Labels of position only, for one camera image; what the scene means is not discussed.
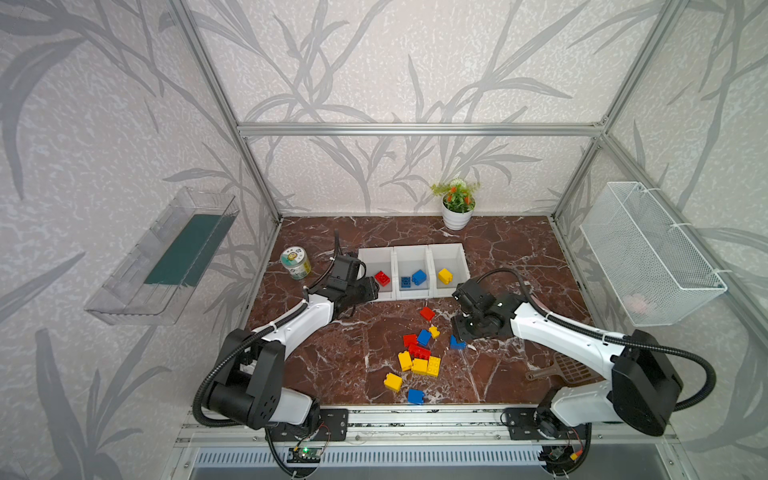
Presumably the long red lego brick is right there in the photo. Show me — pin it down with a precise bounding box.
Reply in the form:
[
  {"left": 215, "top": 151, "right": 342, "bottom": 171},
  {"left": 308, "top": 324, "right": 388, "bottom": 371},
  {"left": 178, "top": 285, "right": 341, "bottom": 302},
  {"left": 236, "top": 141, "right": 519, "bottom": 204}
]
[{"left": 374, "top": 271, "right": 391, "bottom": 287}]

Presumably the blue lego brick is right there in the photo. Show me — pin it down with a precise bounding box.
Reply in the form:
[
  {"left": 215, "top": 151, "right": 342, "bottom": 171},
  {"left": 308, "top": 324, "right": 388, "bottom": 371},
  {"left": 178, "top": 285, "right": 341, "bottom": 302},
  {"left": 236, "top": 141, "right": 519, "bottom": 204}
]
[{"left": 411, "top": 270, "right": 427, "bottom": 286}]

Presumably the yellow lego tall brick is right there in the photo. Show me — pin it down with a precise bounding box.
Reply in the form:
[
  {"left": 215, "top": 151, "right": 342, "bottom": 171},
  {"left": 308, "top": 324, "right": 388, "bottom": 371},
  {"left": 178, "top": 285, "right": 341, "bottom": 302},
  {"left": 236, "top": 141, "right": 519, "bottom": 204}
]
[{"left": 398, "top": 351, "right": 413, "bottom": 372}]

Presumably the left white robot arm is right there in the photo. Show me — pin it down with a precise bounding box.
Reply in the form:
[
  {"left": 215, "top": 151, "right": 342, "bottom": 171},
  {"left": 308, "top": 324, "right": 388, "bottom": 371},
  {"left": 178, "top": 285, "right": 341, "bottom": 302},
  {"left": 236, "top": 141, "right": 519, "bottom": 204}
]
[{"left": 192, "top": 254, "right": 379, "bottom": 436}]

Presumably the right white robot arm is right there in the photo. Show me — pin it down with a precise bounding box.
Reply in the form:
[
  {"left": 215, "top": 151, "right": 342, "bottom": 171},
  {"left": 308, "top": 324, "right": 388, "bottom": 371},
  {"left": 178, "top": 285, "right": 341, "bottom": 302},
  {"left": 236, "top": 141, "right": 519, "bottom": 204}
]
[{"left": 452, "top": 279, "right": 717, "bottom": 438}]

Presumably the left white bin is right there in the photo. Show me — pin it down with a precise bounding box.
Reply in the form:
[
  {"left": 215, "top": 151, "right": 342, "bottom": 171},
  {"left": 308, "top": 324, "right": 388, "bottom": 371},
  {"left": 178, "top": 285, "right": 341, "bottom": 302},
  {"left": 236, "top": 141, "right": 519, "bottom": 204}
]
[{"left": 358, "top": 247, "right": 397, "bottom": 302}]

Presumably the white bin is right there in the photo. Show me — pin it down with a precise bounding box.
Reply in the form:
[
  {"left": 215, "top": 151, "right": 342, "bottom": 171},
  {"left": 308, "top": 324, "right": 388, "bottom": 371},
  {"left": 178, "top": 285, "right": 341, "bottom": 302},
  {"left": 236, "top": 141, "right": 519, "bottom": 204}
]
[
  {"left": 394, "top": 245, "right": 430, "bottom": 300},
  {"left": 358, "top": 247, "right": 397, "bottom": 302},
  {"left": 429, "top": 243, "right": 471, "bottom": 298}
]

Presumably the green label tin can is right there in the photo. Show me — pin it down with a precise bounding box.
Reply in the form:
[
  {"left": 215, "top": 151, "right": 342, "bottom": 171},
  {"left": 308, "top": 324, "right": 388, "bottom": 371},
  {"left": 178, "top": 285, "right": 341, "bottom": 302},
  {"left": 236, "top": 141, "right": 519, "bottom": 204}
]
[{"left": 280, "top": 246, "right": 312, "bottom": 280}]

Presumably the red square lego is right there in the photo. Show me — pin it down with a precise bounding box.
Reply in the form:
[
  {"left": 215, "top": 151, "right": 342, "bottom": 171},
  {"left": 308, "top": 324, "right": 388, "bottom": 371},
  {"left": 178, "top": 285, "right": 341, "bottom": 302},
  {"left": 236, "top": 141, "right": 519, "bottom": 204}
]
[{"left": 420, "top": 307, "right": 436, "bottom": 322}]

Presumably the right white bin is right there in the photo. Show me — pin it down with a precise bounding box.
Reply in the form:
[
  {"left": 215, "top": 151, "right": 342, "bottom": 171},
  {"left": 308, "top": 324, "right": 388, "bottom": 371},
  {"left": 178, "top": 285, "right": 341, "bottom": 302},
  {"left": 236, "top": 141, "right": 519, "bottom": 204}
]
[{"left": 429, "top": 243, "right": 471, "bottom": 298}]

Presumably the middle white bin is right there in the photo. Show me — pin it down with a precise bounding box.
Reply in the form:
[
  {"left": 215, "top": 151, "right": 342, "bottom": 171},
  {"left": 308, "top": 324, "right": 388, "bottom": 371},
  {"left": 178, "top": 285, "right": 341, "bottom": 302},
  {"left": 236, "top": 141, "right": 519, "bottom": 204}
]
[{"left": 394, "top": 245, "right": 430, "bottom": 300}]

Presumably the yellow lego pair brick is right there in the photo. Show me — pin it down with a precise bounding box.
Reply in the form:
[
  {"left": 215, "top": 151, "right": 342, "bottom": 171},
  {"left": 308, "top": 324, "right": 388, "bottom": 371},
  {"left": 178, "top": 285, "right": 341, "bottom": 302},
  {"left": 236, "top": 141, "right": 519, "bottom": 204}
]
[{"left": 411, "top": 356, "right": 441, "bottom": 378}]

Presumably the red lego centre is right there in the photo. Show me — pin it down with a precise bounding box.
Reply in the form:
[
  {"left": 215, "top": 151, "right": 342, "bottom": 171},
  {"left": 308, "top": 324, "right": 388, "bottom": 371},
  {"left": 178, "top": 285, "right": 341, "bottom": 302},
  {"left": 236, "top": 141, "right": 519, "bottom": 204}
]
[{"left": 403, "top": 334, "right": 431, "bottom": 359}]

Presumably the brown slotted spatula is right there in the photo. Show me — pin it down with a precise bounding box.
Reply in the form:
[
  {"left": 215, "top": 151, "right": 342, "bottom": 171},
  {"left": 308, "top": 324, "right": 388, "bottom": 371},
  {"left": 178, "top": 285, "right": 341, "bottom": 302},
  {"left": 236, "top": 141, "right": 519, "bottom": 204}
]
[{"left": 525, "top": 352, "right": 603, "bottom": 387}]

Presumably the yellow lego front left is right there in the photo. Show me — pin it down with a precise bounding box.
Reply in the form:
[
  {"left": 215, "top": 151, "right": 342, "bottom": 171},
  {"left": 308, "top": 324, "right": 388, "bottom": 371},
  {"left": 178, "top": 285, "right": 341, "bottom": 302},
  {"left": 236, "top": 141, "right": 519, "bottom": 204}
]
[{"left": 383, "top": 373, "right": 403, "bottom": 392}]

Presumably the potted plant white pot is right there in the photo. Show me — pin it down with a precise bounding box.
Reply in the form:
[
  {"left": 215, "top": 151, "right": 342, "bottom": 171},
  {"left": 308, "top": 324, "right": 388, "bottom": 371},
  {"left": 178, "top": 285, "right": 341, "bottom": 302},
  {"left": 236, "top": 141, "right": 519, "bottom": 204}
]
[{"left": 431, "top": 178, "right": 480, "bottom": 231}]

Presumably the pink object in basket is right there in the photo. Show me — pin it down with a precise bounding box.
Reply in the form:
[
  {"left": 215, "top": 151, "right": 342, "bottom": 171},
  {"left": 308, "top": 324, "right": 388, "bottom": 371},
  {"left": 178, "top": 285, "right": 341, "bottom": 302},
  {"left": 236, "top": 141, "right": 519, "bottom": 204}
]
[{"left": 622, "top": 293, "right": 653, "bottom": 315}]

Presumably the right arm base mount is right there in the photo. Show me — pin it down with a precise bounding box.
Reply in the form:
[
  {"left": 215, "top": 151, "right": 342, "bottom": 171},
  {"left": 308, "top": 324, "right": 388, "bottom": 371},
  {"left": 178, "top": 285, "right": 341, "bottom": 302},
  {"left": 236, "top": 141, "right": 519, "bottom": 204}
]
[{"left": 499, "top": 407, "right": 592, "bottom": 443}]

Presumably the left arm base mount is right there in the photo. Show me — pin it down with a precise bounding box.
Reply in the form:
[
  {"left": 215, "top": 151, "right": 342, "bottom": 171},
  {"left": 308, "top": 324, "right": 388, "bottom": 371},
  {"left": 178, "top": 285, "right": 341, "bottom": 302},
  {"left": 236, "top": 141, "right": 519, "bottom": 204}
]
[{"left": 266, "top": 408, "right": 350, "bottom": 442}]

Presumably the white wire mesh basket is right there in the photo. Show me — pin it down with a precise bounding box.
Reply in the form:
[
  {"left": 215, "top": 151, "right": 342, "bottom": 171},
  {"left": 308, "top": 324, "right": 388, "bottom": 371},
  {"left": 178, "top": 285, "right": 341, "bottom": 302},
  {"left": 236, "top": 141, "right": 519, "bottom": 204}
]
[{"left": 580, "top": 181, "right": 728, "bottom": 327}]

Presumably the clear plastic wall shelf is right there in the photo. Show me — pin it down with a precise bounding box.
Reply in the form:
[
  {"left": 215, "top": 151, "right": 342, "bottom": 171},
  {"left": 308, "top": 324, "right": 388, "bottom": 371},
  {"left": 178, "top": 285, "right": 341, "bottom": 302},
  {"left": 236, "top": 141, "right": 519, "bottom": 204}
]
[{"left": 85, "top": 187, "right": 240, "bottom": 326}]

